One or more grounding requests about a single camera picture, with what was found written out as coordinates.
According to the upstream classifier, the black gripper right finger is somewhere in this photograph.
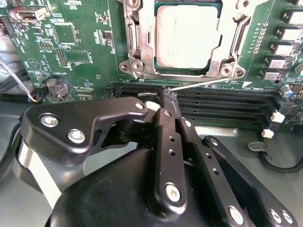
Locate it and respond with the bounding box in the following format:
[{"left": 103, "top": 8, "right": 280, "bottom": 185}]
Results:
[{"left": 169, "top": 91, "right": 299, "bottom": 227}]

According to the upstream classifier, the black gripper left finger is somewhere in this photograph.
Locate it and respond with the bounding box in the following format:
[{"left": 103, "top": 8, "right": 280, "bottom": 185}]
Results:
[{"left": 13, "top": 90, "right": 188, "bottom": 215}]

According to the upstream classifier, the silver CPU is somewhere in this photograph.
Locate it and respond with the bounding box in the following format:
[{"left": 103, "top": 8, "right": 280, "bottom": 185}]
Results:
[{"left": 153, "top": 0, "right": 224, "bottom": 70}]

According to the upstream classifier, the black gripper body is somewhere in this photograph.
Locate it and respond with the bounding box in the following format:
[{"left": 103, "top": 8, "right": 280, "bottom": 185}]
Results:
[{"left": 46, "top": 148, "right": 228, "bottom": 227}]

